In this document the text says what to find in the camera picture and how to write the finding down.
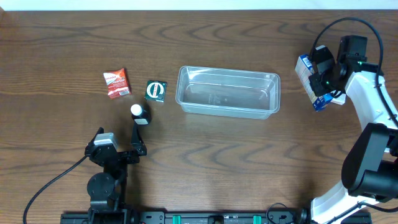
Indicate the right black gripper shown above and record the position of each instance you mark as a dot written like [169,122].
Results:
[319,84]

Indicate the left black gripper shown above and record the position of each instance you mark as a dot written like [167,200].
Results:
[123,155]

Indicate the white green medicine box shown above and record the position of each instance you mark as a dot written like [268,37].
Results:
[339,100]

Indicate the blue fever patch box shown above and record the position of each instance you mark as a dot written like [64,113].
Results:
[303,70]

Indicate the dark bottle white cap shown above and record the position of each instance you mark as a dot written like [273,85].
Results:
[140,115]

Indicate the red white medicine sachet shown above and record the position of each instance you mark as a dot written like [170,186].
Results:
[117,83]

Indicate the dark green round-logo box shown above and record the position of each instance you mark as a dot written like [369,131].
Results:
[156,90]

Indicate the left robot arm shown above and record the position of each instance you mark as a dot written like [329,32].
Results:
[107,189]

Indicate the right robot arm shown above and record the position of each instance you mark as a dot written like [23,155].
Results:
[366,178]

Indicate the clear plastic container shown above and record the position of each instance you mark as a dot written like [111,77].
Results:
[227,92]

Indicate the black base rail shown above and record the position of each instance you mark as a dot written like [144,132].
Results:
[276,215]

